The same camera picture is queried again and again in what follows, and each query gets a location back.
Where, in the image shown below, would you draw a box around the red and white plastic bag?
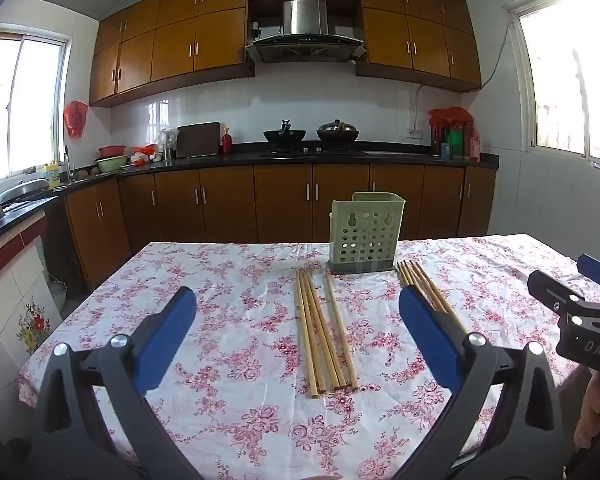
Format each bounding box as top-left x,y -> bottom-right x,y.
130,144 -> 162,166

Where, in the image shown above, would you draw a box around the dark cutting board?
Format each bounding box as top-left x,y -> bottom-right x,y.
176,121 -> 221,159

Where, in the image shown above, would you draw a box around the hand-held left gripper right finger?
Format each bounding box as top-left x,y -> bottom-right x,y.
398,285 -> 566,480

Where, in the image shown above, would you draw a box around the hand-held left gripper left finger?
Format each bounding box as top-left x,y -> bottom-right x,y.
30,286 -> 203,480

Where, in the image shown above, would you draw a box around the red floral tablecloth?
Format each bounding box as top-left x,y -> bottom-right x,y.
19,234 -> 600,480

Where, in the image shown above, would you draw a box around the gas stove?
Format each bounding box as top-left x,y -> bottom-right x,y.
259,146 -> 367,157

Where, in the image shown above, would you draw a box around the black wok with lid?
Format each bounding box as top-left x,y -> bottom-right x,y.
316,119 -> 360,143

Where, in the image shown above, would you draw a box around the bright window with white frame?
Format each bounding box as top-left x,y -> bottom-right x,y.
502,0 -> 600,173

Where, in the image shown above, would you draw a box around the black kitchen countertop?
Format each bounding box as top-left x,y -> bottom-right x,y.
0,147 -> 500,251

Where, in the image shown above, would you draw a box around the wooden lower cabinets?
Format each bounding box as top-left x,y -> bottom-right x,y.
62,164 -> 497,291

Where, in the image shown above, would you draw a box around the sliding window with metal frame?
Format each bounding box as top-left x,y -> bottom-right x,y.
0,25 -> 74,187

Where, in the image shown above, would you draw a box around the person's right hand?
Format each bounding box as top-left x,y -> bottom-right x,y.
574,374 -> 600,450

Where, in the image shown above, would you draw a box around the red bag over bottles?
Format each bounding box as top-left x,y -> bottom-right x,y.
428,107 -> 473,157

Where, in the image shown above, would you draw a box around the steel range hood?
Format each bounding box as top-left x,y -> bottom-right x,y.
245,0 -> 367,64

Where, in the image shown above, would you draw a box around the grey pan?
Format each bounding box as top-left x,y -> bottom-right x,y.
0,178 -> 51,203

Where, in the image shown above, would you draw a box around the hanging red plastic bag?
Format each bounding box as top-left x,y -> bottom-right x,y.
64,101 -> 89,139

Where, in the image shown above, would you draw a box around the clear cup rack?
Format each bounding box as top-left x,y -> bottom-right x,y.
157,128 -> 180,161

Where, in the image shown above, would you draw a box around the green perforated chopstick holder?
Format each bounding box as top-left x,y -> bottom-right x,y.
327,191 -> 407,276

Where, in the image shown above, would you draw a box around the white wall cable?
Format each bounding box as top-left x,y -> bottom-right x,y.
411,25 -> 511,131

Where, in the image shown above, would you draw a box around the green basin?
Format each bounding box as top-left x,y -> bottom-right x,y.
94,156 -> 129,173

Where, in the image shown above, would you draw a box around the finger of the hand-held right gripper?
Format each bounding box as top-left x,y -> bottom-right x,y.
576,253 -> 600,291
526,270 -> 600,333

